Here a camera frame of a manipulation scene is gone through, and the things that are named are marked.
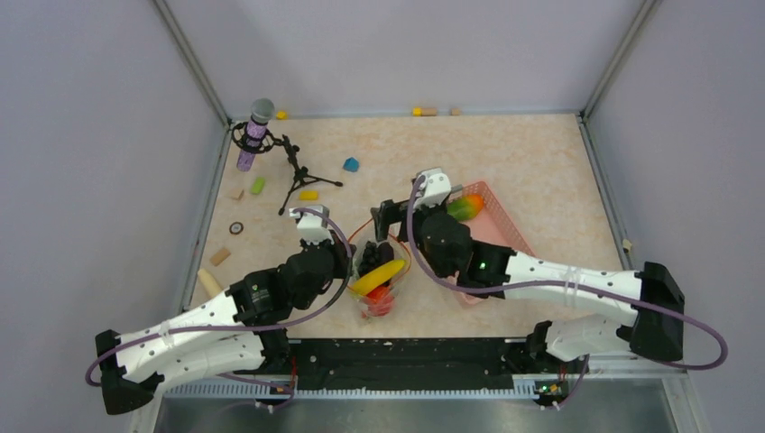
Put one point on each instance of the blue block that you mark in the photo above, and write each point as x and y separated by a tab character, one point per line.
351	165

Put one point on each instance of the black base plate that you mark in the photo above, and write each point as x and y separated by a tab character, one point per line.
412	364

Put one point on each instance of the pink plastic basket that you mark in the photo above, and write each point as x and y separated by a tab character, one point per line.
492	224

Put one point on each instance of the yellow tan cylinder at wall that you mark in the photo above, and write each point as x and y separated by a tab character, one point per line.
420	111

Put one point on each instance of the purple microphone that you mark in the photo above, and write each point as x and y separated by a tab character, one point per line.
256	134

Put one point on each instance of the clear orange zip bag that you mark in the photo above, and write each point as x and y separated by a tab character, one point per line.
366	232

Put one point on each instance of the tan wooden block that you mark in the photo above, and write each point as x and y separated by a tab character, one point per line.
219	256

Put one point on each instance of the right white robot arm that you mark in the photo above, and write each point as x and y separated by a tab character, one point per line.
638	311

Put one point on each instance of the toy mango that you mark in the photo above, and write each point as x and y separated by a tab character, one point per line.
466	207

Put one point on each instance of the toy red tomato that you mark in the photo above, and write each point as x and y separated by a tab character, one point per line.
378	303

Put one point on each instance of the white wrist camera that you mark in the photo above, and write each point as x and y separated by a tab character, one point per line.
433	190
312	228

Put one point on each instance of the toy banana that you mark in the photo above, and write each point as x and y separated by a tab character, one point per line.
377	277

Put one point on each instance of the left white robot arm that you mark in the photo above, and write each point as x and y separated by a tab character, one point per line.
241	329

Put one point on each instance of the toy purple eggplant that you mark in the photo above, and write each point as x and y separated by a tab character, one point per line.
385	252

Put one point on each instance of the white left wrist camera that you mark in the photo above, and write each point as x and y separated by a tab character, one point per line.
312	228

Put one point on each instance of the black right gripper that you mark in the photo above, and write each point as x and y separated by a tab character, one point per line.
390	213

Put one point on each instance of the green block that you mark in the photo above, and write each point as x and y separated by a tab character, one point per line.
257	186

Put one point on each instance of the black microphone tripod stand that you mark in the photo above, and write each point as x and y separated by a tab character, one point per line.
301	177

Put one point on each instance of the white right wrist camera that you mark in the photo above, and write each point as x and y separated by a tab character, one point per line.
433	190

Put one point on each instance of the toy black grapes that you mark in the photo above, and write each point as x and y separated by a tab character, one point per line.
370	259

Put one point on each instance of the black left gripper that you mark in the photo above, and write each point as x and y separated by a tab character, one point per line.
340	250

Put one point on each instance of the cream wooden cylinder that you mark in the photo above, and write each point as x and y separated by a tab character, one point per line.
209	283

